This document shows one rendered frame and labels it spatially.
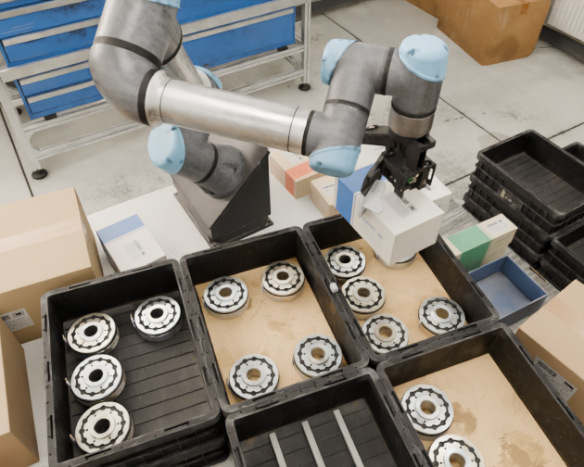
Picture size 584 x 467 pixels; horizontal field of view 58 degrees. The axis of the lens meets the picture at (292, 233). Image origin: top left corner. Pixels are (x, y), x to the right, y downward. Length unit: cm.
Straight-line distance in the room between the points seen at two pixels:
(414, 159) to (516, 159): 142
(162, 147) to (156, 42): 41
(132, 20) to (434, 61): 49
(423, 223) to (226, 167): 59
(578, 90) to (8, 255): 341
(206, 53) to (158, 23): 208
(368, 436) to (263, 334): 31
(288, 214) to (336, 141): 81
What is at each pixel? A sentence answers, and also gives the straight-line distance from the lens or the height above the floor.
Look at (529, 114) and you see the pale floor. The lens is 355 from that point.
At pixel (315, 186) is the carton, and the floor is 77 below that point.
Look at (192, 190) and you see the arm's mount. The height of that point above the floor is 82.
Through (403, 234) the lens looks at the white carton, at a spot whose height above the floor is 112.
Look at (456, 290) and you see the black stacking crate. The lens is 127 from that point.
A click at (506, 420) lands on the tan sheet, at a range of 119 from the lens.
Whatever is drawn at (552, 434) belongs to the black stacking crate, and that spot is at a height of 85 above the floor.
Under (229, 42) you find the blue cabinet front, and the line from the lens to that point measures 308.
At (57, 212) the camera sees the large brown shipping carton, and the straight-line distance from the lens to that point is 147.
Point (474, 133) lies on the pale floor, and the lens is 327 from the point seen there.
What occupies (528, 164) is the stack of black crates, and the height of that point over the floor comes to 49.
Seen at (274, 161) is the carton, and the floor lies 77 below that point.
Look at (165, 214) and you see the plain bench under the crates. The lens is 166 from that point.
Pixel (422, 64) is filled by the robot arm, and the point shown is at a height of 145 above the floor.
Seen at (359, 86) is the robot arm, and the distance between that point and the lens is 85.
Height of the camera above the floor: 185
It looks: 47 degrees down
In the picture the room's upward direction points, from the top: straight up
